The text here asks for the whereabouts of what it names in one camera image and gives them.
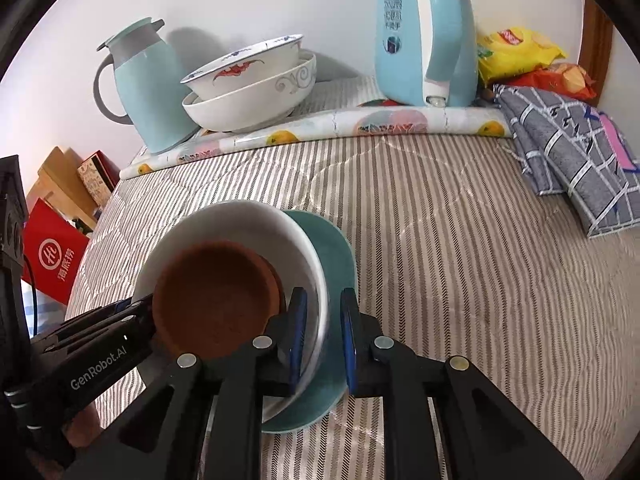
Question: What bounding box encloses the light blue thermos jug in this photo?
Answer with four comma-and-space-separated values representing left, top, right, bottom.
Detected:
95, 17, 201, 156

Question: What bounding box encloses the blue square plate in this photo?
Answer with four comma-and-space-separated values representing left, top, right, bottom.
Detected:
260, 210, 357, 433

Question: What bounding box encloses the red chip bag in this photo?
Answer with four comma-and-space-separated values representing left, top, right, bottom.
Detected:
515, 62, 598, 101

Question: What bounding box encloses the red paper bag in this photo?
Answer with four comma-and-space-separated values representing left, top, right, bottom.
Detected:
22, 197, 91, 306

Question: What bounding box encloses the fruit print tablecloth roll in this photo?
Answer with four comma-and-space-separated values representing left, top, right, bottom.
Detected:
119, 106, 513, 181

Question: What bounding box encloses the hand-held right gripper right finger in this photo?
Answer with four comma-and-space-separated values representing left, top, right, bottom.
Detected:
340, 287, 583, 480

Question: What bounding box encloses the person's left hand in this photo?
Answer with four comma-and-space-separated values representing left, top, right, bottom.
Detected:
62, 404, 102, 448

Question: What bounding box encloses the small brown bowl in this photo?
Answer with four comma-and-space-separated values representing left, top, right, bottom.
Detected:
152, 241, 286, 361

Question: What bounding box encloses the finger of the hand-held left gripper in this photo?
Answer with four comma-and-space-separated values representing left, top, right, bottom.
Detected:
30, 310, 157, 356
57, 297, 153, 333

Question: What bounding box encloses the brown wooden frame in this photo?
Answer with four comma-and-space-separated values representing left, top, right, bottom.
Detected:
582, 0, 613, 111

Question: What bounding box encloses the brown cardboard box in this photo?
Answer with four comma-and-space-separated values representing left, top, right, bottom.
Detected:
27, 147, 98, 231

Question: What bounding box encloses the light blue electric kettle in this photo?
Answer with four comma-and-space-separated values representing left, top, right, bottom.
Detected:
375, 0, 478, 108

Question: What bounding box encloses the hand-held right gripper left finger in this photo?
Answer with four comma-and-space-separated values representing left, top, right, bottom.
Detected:
100, 287, 308, 480

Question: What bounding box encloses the patterned gift box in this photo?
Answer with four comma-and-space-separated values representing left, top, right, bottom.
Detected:
77, 150, 121, 206

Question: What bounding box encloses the yellow chip bag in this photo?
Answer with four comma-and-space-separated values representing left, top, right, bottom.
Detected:
475, 27, 568, 86

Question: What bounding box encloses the grey checked folded cloth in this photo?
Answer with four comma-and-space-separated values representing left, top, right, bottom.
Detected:
492, 85, 640, 238

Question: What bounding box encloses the plain white bowl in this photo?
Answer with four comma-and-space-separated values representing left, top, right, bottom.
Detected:
132, 200, 328, 423

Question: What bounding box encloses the white bowl with grey swirls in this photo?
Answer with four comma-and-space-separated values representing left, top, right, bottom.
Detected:
181, 52, 317, 133

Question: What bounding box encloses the blue and red patterned bowl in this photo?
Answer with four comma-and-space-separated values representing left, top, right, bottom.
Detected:
180, 34, 304, 101

